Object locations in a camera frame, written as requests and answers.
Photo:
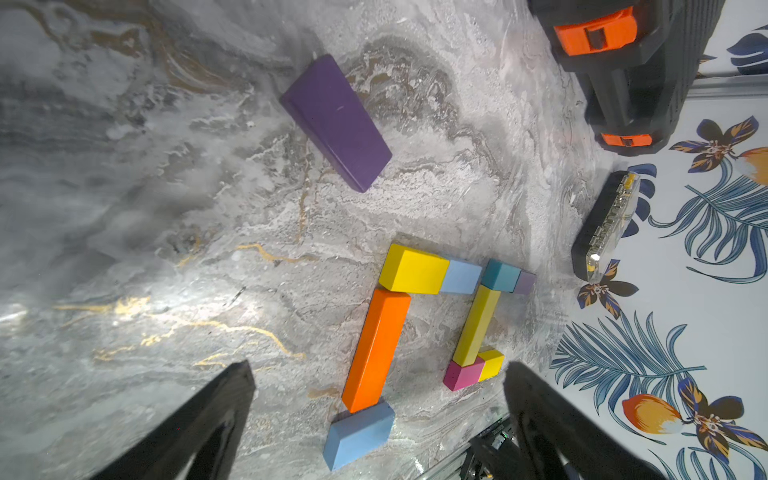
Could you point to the light blue block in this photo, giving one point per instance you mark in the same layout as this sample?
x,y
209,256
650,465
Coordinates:
x,y
358,434
461,277

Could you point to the black plastic tool case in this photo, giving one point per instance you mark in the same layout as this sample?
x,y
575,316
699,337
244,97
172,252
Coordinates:
x,y
635,61

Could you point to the yellow screwdriver bit set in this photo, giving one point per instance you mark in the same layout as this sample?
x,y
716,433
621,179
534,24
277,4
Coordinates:
x,y
605,225

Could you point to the magenta block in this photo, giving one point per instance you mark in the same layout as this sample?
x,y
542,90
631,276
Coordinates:
x,y
458,377

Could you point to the teal block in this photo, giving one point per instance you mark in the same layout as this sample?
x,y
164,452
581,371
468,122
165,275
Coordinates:
x,y
500,276

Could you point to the small yellow block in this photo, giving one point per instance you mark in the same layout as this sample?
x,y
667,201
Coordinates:
x,y
413,271

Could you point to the long yellow block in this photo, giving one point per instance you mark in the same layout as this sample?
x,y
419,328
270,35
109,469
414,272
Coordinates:
x,y
476,325

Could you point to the purple block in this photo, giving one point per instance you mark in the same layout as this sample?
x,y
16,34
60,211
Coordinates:
x,y
324,105
525,283

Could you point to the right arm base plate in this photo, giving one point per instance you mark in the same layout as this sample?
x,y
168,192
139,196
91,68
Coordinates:
x,y
492,454

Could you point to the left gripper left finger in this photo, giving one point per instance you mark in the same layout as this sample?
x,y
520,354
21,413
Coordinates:
x,y
201,437

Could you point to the orange block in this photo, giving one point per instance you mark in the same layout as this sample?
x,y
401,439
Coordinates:
x,y
379,338

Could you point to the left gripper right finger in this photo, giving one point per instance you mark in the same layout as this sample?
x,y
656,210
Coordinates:
x,y
549,429

